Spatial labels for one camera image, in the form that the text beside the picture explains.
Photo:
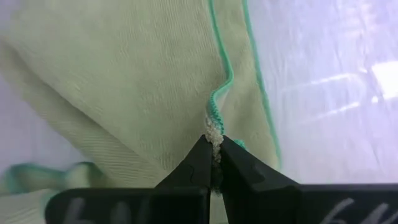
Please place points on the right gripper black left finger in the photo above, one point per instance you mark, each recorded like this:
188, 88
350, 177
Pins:
140, 205

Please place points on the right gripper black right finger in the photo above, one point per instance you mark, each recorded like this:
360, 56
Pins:
280, 202

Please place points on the light green microfiber towel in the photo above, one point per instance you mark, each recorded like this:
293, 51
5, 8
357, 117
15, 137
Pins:
124, 77

